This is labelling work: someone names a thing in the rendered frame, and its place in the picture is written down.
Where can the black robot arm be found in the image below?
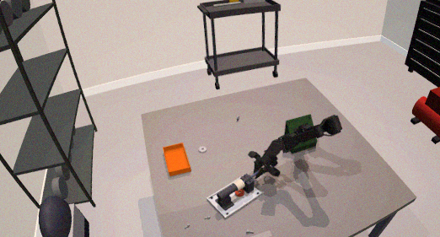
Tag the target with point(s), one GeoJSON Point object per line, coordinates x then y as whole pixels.
{"type": "Point", "coordinates": [303, 133]}

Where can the orange open tray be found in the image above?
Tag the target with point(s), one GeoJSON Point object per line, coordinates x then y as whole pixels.
{"type": "Point", "coordinates": [176, 159]}

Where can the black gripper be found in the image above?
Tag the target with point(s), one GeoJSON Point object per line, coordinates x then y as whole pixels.
{"type": "Point", "coordinates": [266, 160]}

